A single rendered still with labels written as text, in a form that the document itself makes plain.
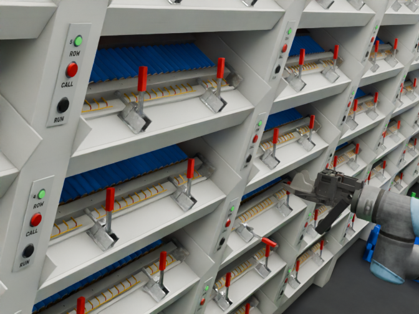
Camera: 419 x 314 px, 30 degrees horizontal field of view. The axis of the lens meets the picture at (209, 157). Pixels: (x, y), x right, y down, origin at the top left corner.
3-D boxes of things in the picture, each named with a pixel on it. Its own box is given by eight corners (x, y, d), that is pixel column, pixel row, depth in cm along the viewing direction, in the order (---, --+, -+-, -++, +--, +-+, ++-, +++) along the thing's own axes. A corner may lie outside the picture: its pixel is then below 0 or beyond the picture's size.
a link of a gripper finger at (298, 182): (284, 166, 206) (317, 176, 203) (280, 187, 208) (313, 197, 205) (281, 169, 204) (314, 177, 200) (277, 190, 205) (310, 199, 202)
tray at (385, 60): (396, 75, 276) (423, 46, 270) (350, 90, 222) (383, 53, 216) (354, 37, 280) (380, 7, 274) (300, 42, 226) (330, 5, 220)
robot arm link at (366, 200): (377, 217, 203) (368, 227, 194) (359, 212, 205) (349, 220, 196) (385, 185, 201) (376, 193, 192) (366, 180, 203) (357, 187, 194)
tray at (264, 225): (297, 215, 225) (318, 194, 221) (207, 278, 171) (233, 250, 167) (249, 167, 229) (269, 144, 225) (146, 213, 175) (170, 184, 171)
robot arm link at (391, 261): (418, 289, 195) (430, 242, 194) (378, 283, 192) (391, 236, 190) (398, 276, 204) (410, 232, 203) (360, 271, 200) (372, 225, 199)
